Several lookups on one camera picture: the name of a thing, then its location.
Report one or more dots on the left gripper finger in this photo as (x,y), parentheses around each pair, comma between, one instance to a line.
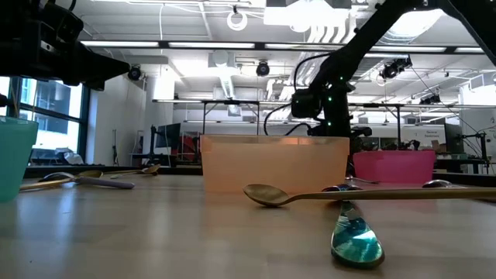
(91,84)
(104,64)

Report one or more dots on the iridescent rainbow metal spoon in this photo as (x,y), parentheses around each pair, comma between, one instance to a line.
(362,180)
(354,240)

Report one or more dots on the translucent orange plastic bin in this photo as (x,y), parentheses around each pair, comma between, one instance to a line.
(271,166)

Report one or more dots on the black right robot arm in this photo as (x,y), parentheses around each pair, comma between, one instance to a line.
(368,35)

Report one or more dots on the long ceiling light strip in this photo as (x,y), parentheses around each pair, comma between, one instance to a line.
(211,45)
(294,46)
(407,49)
(469,50)
(120,43)

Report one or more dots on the large black-framed window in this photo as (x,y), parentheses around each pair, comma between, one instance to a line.
(50,116)

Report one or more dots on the black ceiling spotlight cluster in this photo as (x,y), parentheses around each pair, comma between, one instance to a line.
(430,100)
(395,67)

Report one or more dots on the crumpled grey bag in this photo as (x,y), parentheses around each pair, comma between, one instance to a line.
(69,157)

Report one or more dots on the translucent pink plastic bin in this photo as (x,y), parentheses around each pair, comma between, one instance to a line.
(391,166)

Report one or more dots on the black computer monitor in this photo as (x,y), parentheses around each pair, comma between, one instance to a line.
(168,135)
(453,137)

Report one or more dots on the brown cardboard box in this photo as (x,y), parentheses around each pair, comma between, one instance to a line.
(438,146)

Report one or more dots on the translucent green plastic bin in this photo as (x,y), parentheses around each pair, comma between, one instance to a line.
(15,162)

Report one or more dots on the red object behind monitor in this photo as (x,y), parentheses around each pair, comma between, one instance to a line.
(190,143)

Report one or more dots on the black dome ceiling camera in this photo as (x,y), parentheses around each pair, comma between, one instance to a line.
(134,73)
(262,69)

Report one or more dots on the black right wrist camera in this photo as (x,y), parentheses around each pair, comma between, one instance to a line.
(306,104)

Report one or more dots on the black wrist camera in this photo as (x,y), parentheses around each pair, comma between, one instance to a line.
(62,21)
(306,104)

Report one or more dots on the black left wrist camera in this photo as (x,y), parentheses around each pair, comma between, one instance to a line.
(62,21)

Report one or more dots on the black metal stand frame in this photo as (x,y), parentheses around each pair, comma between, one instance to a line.
(232,102)
(398,124)

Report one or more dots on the white wall sign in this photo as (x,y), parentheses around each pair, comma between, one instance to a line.
(426,135)

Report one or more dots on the silver spiral air duct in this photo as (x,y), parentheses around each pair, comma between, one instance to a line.
(410,27)

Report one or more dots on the white ventilation duct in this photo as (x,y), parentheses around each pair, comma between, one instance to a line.
(226,77)

